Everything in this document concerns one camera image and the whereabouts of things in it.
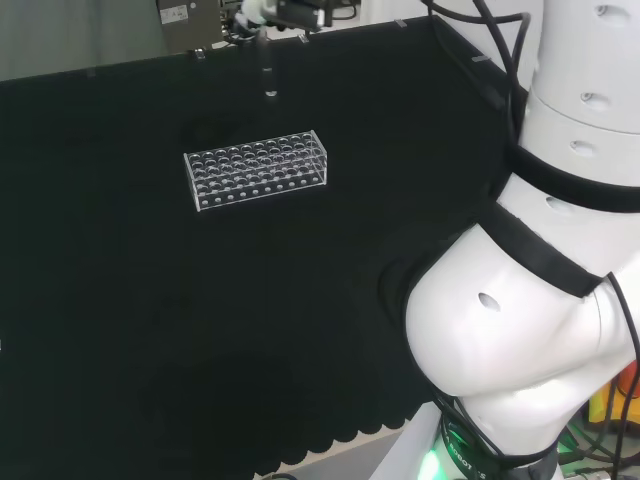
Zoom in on yellow stop button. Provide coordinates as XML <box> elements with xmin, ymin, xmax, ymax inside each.
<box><xmin>588</xmin><ymin>368</ymin><xmax>640</xmax><ymax>427</ymax></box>

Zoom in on clear plastic test tube rack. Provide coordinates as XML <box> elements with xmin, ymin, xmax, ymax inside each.
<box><xmin>183</xmin><ymin>129</ymin><xmax>329</xmax><ymax>214</ymax></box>

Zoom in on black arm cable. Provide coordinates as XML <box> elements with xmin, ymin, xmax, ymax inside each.
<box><xmin>418</xmin><ymin>0</ymin><xmax>533</xmax><ymax>147</ymax></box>

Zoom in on grey metal box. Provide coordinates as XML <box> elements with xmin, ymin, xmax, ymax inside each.
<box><xmin>155</xmin><ymin>0</ymin><xmax>224</xmax><ymax>55</ymax></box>

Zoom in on black bench cloth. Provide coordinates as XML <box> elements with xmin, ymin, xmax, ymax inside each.
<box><xmin>0</xmin><ymin>14</ymin><xmax>532</xmax><ymax>480</ymax></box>

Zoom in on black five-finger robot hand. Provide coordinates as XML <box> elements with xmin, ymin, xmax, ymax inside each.
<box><xmin>231</xmin><ymin>0</ymin><xmax>334</xmax><ymax>37</ymax></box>

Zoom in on clear glass test tube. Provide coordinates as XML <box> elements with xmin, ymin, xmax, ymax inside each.
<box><xmin>253</xmin><ymin>28</ymin><xmax>280</xmax><ymax>100</ymax></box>

